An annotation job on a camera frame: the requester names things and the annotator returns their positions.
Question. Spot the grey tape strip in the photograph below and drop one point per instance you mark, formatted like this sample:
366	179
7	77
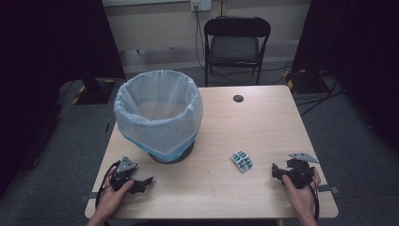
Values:
328	189
88	197

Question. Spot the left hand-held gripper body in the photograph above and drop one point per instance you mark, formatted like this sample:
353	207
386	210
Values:
123	172

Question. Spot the black box with yellow tape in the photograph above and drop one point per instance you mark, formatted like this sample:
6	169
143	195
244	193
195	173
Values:
306	82

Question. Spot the person's left hand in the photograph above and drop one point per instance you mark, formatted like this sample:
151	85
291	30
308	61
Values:
111	201

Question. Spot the bin with white bag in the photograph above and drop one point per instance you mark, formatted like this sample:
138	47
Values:
158	138

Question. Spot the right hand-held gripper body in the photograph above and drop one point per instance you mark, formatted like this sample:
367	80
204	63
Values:
300	174

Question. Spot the white wall socket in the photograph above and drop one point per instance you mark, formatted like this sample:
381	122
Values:
200	4

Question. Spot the black curtain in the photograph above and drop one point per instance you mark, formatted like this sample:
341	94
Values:
360	56
47	62

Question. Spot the black stand base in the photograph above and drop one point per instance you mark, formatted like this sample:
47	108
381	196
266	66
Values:
95	92

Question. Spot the person's right hand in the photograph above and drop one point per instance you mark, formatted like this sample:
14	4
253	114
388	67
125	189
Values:
306	197

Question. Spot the black folding chair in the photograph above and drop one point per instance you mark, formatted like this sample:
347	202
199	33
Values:
234	47

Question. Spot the silver blister pack green pills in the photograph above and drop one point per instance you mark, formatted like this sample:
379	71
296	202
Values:
241	161

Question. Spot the dark round trash bin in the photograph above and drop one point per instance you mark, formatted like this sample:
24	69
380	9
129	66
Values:
185	153

